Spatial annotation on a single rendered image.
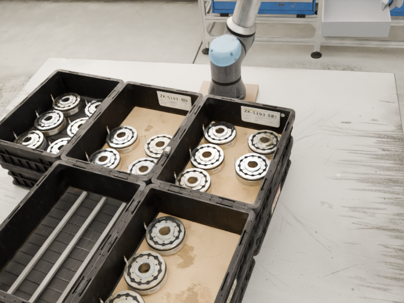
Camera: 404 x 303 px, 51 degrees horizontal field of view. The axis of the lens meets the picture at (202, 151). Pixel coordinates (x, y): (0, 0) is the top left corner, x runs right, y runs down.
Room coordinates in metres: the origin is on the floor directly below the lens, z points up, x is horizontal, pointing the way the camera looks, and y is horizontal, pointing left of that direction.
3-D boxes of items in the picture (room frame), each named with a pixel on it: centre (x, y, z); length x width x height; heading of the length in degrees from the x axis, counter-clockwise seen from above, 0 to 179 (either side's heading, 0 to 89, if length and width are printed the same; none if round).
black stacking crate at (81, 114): (1.15, 0.45, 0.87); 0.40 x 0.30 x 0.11; 152
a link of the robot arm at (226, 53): (1.36, -0.14, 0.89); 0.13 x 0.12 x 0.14; 153
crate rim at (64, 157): (1.01, 0.19, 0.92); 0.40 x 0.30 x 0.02; 152
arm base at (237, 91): (1.36, -0.13, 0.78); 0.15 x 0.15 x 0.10
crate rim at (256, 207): (0.87, -0.07, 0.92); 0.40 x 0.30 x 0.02; 152
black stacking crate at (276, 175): (0.87, -0.07, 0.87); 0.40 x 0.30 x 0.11; 152
